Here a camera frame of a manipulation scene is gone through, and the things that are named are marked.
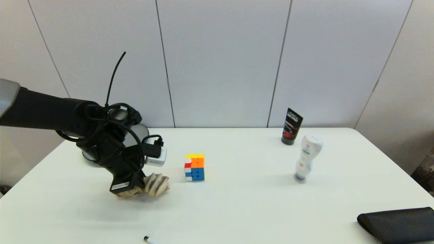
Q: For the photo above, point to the long brown striped bread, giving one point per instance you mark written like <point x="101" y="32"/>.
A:
<point x="156" y="184"/>

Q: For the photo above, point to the round grey plate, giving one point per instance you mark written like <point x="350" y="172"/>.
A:
<point x="142" y="130"/>

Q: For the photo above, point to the black cosmetic tube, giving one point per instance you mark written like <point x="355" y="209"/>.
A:
<point x="291" y="128"/>

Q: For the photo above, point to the white squeeze bottle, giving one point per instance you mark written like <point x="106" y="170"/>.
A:
<point x="307" y="154"/>

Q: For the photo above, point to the brown background clutter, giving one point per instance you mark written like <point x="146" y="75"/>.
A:
<point x="425" y="173"/>

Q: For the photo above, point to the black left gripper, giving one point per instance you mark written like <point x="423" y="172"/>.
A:
<point x="125" y="169"/>

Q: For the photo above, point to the black flat pouch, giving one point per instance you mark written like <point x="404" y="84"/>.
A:
<point x="400" y="223"/>

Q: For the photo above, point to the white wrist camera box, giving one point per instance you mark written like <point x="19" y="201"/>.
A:
<point x="156" y="160"/>

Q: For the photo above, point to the dark background object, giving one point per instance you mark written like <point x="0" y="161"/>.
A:
<point x="4" y="189"/>

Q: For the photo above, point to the white marker with black tip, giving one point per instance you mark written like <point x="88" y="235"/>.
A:
<point x="150" y="240"/>

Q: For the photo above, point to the colourful puzzle cube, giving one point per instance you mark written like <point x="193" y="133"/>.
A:
<point x="195" y="167"/>

